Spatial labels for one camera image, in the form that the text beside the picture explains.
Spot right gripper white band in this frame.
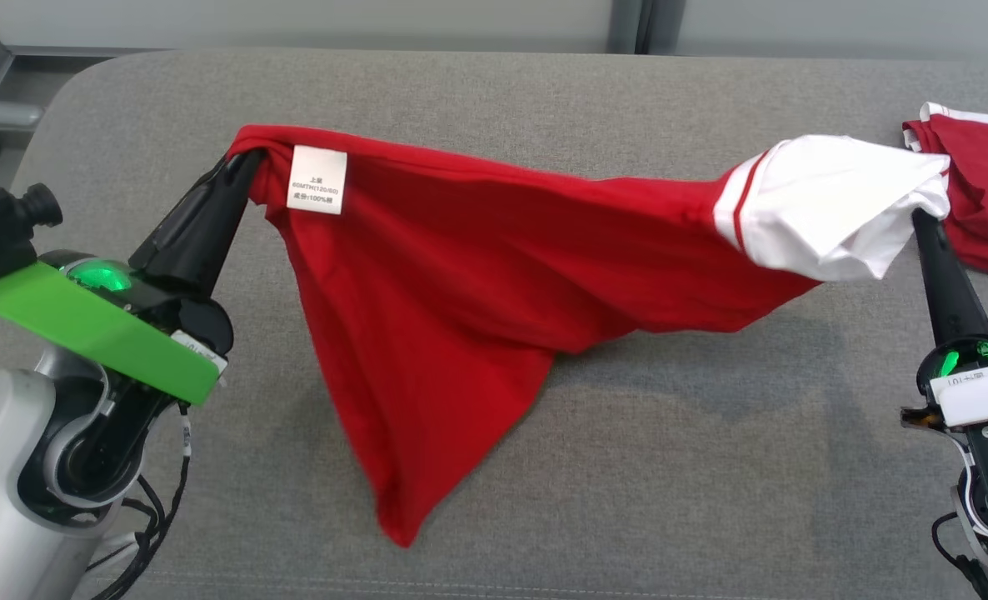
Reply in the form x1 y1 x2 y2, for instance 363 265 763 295
902 208 988 430

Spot grey partition post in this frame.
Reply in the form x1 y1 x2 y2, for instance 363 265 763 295
609 0 686 55

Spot red Bulls jersey shirt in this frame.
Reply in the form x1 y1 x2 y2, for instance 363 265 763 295
226 125 953 548

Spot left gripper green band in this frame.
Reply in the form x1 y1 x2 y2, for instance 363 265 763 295
0 155 262 407

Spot red shorts with white stripe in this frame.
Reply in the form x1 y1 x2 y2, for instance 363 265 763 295
902 102 988 284

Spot left arm cable teal plug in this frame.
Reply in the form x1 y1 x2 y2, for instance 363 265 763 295
86 400 192 600

